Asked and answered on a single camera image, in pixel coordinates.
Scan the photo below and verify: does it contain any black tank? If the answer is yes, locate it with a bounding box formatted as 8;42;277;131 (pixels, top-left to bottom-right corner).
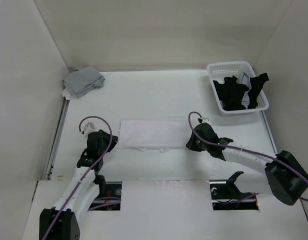
247;73;269;109
213;76;250;111

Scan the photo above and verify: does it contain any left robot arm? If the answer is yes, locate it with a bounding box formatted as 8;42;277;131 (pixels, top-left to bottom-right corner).
38;130;118;240

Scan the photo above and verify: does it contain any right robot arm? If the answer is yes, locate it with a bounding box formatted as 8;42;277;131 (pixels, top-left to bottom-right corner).
186;122;308;206

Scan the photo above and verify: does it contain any folded white tank top underneath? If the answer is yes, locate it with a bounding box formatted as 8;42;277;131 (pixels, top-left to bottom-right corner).
62;88;72;101

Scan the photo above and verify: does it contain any folded grey tank top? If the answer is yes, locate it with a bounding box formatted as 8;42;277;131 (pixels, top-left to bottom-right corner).
62;66;105;98

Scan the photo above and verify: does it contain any black tank top over rim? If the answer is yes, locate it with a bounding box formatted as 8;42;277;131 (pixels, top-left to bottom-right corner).
247;73;269;109

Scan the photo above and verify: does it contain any white plastic laundry basket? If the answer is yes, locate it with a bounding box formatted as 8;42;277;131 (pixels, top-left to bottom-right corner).
206;61;269;117

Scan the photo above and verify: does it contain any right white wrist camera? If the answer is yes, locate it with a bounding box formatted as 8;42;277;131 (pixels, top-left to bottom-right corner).
197;117;211;124

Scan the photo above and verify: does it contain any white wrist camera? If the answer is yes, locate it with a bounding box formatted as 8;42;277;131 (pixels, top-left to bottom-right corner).
81;122;96;139
197;117;211;124

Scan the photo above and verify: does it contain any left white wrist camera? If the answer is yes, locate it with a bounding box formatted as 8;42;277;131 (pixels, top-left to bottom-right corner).
81;122;96;139

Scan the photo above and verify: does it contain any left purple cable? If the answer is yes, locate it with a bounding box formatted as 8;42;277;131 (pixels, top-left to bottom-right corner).
41;115;122;240

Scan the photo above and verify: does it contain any purple cable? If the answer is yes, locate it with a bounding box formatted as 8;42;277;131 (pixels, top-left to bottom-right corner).
188;111;308;204
41;115;122;240

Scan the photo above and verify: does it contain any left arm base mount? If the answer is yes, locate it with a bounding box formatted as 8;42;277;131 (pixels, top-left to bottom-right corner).
90;181;122;211

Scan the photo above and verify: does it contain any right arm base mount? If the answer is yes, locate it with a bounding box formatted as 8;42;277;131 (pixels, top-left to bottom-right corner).
209;171;259;211

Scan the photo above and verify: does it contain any left metal table rail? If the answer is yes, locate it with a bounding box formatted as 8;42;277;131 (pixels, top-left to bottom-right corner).
41;98;70;180

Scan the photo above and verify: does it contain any metal table rail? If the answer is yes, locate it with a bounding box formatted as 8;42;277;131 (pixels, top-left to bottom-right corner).
41;98;70;180
260;111;278;154

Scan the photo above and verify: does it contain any right metal table rail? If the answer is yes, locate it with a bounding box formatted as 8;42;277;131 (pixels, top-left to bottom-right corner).
260;111;278;154

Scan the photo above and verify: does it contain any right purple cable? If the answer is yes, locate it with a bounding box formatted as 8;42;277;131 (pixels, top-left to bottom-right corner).
188;111;308;204

